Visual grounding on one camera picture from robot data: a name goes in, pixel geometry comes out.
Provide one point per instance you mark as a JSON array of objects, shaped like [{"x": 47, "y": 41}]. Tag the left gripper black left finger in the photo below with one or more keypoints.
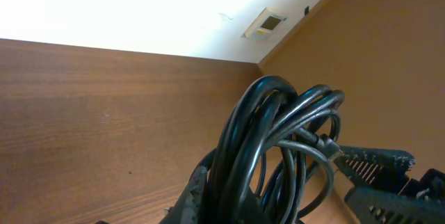
[{"x": 187, "y": 209}]

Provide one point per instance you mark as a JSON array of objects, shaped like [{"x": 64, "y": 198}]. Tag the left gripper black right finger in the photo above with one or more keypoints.
[{"x": 251, "y": 212}]

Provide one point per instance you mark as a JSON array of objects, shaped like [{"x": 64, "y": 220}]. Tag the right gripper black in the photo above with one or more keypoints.
[{"x": 371, "y": 169}]

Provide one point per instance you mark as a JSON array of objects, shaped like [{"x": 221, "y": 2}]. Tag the white wall control panel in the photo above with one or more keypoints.
[{"x": 264, "y": 25}]

